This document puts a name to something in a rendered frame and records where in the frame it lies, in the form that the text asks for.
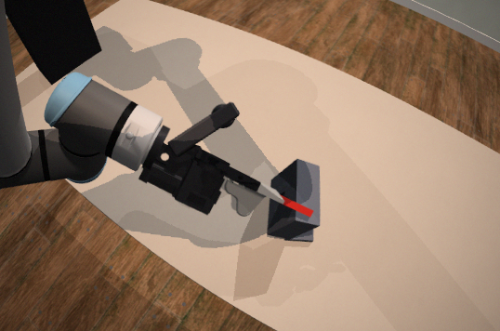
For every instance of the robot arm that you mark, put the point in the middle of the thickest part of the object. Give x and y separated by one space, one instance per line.
90 120

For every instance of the red peg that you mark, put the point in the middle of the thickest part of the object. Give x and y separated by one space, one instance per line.
300 208

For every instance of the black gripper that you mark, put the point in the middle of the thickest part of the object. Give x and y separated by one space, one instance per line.
198 176

